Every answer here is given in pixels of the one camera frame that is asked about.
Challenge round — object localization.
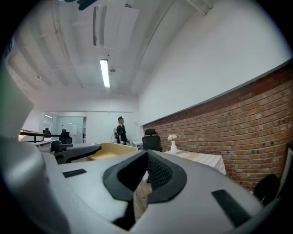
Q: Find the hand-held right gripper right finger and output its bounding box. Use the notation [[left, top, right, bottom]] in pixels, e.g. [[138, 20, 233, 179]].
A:
[[135, 149, 264, 231]]

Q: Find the black mesh office chair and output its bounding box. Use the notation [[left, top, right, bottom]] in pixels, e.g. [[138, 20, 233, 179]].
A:
[[59, 129, 73, 145]]

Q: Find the yellow tub armchair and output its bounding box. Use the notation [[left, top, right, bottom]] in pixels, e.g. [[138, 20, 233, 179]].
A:
[[88, 143, 139, 162]]

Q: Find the table with checked cloth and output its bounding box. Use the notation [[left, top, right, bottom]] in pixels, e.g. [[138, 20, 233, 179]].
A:
[[163, 149, 227, 176]]

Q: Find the white framed side desk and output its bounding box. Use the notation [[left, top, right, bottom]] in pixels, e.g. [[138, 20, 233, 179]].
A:
[[276, 146, 293, 197]]

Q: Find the white ceiling air conditioner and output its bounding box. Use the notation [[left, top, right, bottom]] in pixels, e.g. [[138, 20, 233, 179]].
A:
[[92, 4, 141, 50]]

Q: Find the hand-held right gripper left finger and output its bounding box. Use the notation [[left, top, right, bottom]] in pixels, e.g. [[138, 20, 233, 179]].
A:
[[42, 149, 149, 234]]

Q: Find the black backpack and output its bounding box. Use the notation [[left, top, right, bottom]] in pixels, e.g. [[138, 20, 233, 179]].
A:
[[253, 174, 281, 207]]

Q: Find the long ceiling light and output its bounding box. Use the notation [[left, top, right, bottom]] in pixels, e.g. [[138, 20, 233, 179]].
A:
[[99, 59, 111, 89]]

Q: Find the black office chair with headrest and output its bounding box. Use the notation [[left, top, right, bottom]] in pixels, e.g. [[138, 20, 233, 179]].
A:
[[141, 128, 163, 152]]

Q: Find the white low cabinet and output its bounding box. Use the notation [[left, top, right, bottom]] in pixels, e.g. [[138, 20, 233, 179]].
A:
[[131, 139, 144, 151]]

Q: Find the dark office desk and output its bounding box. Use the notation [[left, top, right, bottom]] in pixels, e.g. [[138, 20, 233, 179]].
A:
[[19, 130, 61, 144]]

